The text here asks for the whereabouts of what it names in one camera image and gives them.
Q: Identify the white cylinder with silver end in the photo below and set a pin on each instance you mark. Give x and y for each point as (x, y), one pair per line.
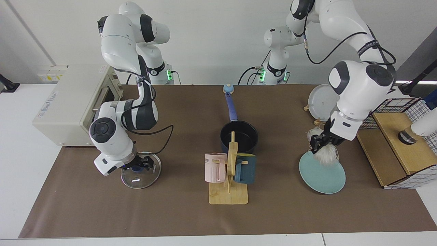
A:
(425, 124)

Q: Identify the teal plate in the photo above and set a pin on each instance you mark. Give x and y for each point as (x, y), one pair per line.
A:
(322, 179)

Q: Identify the small blue round thing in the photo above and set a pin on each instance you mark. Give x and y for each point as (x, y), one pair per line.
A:
(228, 89)

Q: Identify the pale toaster oven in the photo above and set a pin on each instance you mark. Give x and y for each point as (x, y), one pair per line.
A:
(65, 106)

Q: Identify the white plate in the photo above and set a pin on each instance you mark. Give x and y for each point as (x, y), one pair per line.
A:
(321, 100)

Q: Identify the wooden plate rack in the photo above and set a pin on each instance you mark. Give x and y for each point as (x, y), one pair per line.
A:
(319, 121)

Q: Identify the brown table cloth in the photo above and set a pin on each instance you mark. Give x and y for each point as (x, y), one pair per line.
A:
(170, 212)

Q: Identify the dark teal cup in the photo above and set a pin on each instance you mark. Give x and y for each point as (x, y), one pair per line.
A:
(246, 171)

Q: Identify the black stand foot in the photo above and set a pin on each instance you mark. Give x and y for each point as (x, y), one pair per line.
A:
(8, 86)

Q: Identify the black stand leg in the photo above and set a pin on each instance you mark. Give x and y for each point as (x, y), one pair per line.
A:
(418, 79)

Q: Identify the white wall socket strip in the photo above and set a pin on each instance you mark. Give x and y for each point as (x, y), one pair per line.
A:
(51, 76)

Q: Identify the wooden cup stand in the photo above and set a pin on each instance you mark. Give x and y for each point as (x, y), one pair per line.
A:
(228, 196)

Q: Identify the glass lid with blue knob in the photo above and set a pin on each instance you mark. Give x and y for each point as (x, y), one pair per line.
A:
(143, 181)

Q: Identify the pink ribbed cup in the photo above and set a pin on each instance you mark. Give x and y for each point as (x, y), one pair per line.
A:
(213, 169)

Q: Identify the white vermicelli bundle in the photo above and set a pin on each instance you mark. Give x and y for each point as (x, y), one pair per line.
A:
(327, 157)

